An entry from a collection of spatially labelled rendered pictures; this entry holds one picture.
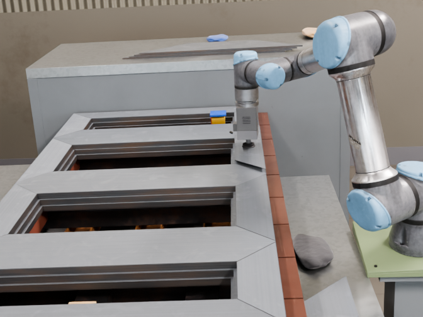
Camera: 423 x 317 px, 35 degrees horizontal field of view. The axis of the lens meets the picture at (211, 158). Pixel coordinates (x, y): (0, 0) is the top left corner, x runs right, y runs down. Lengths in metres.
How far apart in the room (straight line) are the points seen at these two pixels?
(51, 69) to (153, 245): 1.38
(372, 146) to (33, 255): 0.85
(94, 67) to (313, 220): 1.14
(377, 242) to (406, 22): 2.64
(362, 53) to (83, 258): 0.81
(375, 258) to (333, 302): 0.28
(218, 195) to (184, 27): 2.54
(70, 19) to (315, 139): 2.15
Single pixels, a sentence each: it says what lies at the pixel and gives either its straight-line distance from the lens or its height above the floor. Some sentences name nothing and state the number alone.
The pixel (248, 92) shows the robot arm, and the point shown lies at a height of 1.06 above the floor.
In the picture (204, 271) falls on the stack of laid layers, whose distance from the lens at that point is 1.48.
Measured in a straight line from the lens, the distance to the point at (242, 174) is 1.96.
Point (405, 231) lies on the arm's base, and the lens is 1.85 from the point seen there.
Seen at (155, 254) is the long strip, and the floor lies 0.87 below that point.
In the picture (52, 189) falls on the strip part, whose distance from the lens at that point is 1.98.
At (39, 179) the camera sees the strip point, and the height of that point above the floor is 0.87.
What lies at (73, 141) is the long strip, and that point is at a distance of 2.40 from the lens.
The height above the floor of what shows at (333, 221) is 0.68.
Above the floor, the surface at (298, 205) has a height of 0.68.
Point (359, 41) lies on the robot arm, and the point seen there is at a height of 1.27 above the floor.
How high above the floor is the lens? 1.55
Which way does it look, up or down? 19 degrees down
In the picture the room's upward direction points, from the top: 3 degrees counter-clockwise
